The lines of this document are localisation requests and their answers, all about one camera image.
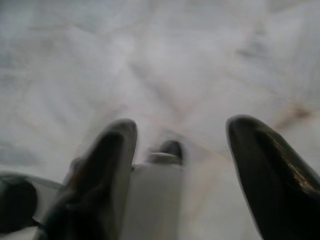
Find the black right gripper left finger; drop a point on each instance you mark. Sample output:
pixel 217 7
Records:
pixel 95 187

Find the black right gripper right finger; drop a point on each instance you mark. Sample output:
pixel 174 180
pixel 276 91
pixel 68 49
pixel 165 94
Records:
pixel 275 187

